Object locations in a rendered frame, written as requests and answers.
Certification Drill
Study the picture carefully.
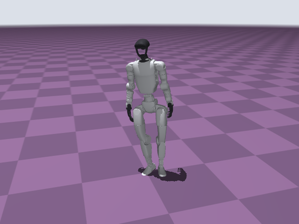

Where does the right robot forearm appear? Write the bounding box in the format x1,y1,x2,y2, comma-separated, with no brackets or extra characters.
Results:
126,88,134,107

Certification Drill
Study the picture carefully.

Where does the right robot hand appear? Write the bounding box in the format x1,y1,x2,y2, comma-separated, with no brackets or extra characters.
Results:
126,104,134,122

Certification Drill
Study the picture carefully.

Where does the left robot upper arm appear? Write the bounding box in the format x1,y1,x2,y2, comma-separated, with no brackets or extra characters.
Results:
154,61,168,91

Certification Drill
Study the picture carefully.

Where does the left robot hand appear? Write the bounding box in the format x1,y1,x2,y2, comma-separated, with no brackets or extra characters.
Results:
167,103,173,118

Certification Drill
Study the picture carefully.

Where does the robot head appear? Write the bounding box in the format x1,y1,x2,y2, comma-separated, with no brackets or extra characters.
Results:
135,39,150,63

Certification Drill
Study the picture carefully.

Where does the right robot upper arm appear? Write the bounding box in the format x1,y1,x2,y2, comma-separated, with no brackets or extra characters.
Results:
126,62,135,90

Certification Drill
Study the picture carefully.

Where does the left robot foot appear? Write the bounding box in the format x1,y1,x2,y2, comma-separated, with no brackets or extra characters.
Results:
158,165,166,177

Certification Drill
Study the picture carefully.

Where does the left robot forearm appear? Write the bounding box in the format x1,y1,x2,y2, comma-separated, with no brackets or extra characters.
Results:
163,83,173,105

